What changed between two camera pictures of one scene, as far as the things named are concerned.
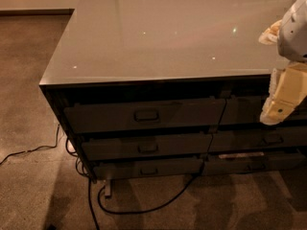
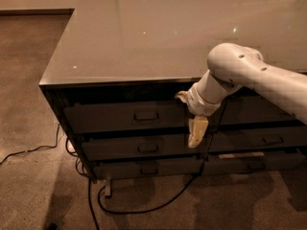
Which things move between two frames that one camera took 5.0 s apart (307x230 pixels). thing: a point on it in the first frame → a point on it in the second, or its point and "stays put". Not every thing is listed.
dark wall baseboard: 68,11 stays put
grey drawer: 252,163 stays put
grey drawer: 145,116 stays put
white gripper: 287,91 → 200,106
